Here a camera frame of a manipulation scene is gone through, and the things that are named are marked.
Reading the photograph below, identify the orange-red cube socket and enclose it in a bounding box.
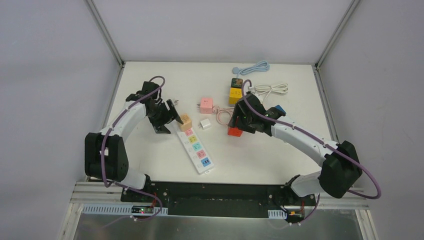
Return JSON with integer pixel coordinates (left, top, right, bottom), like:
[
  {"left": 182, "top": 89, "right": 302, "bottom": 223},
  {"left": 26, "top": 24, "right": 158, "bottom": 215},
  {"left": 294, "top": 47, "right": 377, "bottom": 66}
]
[{"left": 227, "top": 127, "right": 243, "bottom": 137}]

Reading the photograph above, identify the light blue power cable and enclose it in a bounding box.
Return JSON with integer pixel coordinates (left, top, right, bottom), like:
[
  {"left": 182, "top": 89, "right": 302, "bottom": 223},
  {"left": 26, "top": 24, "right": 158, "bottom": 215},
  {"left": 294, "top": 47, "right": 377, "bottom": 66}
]
[{"left": 231, "top": 60, "right": 271, "bottom": 79}]

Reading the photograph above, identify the white coiled power cable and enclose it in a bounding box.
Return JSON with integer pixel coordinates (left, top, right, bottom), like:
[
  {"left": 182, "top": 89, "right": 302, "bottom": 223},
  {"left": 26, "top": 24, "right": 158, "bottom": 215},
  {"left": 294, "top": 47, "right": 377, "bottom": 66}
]
[{"left": 248, "top": 82, "right": 289, "bottom": 104}]

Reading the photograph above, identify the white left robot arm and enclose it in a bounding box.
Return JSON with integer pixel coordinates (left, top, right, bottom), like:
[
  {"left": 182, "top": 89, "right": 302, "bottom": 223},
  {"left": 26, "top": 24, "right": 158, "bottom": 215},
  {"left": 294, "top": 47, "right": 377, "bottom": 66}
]
[{"left": 84, "top": 81, "right": 182, "bottom": 203}]

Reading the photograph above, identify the blue cube socket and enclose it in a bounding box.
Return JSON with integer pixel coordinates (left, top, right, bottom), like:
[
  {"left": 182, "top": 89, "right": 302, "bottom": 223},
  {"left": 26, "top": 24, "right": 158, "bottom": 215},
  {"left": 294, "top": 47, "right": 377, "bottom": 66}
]
[{"left": 274, "top": 105, "right": 287, "bottom": 116}]

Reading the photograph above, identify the pink cube socket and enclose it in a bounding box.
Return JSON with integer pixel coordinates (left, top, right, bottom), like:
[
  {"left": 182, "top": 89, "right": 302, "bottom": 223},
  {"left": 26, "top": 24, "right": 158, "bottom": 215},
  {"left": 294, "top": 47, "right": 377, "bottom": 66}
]
[{"left": 199, "top": 97, "right": 214, "bottom": 114}]

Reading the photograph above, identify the pink coiled power cable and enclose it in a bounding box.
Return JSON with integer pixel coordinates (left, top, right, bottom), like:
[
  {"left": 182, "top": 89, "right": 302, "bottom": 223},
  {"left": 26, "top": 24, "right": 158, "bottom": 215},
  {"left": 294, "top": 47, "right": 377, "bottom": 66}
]
[{"left": 211, "top": 105, "right": 237, "bottom": 126}]

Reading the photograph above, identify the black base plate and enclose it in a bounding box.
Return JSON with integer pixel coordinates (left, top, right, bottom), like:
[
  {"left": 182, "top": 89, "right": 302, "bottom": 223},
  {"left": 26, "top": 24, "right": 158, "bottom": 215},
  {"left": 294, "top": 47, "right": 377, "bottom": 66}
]
[{"left": 120, "top": 181, "right": 317, "bottom": 220}]

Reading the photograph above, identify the beige cube socket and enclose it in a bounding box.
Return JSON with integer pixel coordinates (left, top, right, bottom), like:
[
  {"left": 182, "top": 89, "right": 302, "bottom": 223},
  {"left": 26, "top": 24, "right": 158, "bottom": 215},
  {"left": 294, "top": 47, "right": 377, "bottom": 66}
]
[{"left": 178, "top": 113, "right": 192, "bottom": 132}]

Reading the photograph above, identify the white usb charger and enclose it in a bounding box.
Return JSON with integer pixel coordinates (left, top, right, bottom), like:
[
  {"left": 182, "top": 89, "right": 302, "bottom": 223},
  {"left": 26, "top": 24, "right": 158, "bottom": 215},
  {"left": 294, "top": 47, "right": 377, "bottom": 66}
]
[{"left": 198, "top": 118, "right": 212, "bottom": 130}]

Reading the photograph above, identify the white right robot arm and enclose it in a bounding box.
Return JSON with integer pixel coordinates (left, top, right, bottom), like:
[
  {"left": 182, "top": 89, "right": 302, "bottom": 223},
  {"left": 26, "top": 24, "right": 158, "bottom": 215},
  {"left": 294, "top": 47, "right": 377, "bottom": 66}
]
[{"left": 228, "top": 92, "right": 363, "bottom": 205}]

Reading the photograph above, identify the aluminium frame rail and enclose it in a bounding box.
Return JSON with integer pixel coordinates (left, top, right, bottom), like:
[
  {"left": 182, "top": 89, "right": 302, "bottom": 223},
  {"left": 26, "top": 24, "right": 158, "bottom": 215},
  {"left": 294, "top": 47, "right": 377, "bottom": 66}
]
[{"left": 70, "top": 181, "right": 369, "bottom": 210}]

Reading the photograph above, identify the dark green cube socket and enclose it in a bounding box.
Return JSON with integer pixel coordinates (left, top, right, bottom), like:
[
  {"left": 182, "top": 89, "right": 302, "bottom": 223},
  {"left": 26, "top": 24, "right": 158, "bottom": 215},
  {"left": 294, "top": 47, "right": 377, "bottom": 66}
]
[{"left": 230, "top": 77, "right": 244, "bottom": 89}]

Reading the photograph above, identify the yellow cube socket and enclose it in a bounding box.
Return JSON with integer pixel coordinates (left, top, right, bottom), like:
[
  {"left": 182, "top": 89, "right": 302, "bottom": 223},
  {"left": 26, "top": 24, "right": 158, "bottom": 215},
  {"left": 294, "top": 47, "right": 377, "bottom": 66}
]
[{"left": 228, "top": 87, "right": 242, "bottom": 106}]

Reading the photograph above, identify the white multicolour power strip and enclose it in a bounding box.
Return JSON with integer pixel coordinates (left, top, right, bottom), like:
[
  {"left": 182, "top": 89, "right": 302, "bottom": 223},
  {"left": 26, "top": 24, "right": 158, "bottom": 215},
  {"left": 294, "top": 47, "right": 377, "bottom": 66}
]
[{"left": 175, "top": 126, "right": 215, "bottom": 175}]

